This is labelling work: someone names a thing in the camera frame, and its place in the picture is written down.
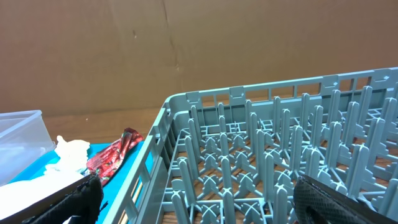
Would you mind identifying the red snack wrapper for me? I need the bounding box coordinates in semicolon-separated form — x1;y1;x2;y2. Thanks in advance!
86;128;144;186

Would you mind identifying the grey plastic dish rack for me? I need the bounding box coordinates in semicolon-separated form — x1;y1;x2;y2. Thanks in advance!
104;68;397;223

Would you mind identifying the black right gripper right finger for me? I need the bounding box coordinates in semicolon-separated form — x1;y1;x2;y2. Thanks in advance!
294;175;397;224

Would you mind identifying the white napkin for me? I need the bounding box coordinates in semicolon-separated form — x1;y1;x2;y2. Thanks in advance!
1;136;90;219

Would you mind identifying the clear plastic bin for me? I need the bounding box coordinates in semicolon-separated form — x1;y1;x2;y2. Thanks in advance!
1;110;55;185

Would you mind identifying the teal plastic tray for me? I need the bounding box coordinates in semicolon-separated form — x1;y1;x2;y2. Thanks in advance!
10;141;144;223

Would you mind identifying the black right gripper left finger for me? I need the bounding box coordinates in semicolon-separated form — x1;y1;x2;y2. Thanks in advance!
22;175;104;224

